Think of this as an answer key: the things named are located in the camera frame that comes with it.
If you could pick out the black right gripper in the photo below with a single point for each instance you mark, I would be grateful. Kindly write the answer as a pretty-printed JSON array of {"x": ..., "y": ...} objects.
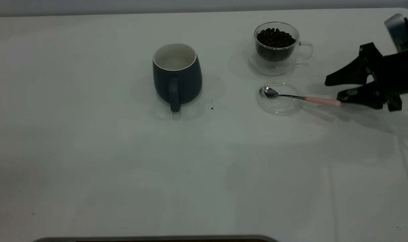
[{"x": 399, "y": 74}]

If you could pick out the dark grey ceramic mug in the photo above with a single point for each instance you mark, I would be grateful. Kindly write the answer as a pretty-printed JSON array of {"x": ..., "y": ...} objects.
[{"x": 187, "y": 80}]

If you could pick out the heap of coffee beans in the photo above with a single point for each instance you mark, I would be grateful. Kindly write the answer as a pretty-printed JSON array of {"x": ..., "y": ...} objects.
[{"x": 276, "y": 38}]

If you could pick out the clear glass saucer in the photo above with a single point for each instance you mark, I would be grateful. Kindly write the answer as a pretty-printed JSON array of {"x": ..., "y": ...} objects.
[{"x": 281, "y": 107}]

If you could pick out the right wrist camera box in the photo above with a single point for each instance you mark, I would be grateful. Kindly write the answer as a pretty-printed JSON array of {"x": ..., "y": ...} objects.
[{"x": 397, "y": 30}]

